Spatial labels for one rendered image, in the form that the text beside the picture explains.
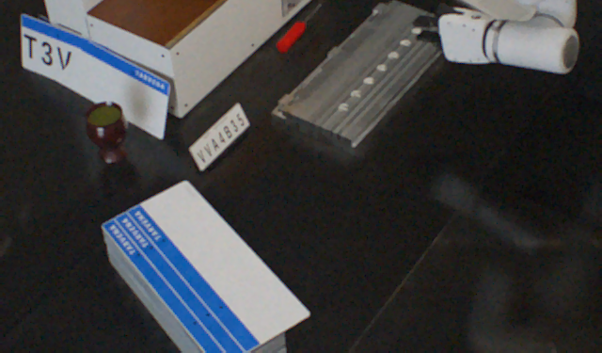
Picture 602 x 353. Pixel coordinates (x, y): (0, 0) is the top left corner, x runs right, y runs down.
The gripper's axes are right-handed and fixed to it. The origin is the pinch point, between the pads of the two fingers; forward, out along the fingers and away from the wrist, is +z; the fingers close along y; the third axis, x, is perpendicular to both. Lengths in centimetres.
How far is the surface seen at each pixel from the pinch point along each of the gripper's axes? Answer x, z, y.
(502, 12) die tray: 34.2, 3.5, 17.5
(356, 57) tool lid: 0.1, 20.0, 10.6
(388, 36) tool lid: 10.1, 17.9, 11.0
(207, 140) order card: -38.2, 30.1, 7.3
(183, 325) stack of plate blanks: -79, 1, 9
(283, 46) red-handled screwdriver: -3.0, 37.2, 8.6
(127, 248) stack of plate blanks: -72, 20, 4
